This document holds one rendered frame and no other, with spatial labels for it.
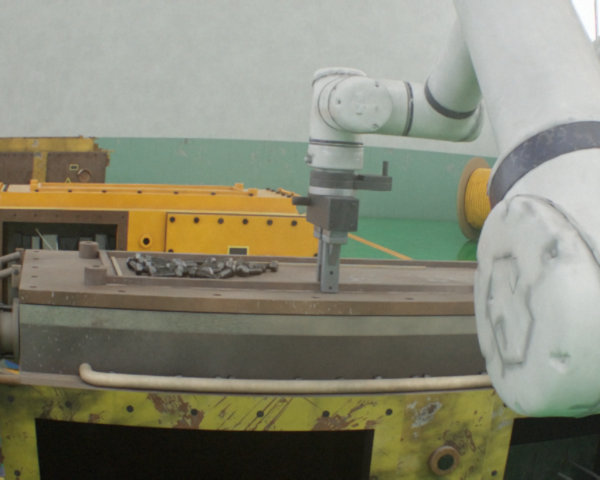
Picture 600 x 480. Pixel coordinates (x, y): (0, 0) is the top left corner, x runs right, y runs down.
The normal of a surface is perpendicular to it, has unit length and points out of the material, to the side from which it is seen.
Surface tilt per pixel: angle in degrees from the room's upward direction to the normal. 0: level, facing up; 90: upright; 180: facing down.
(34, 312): 90
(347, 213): 90
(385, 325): 90
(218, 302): 90
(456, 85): 139
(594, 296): 73
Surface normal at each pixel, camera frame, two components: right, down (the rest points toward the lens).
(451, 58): -0.87, 0.35
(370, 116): 0.12, 0.27
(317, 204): -0.96, -0.03
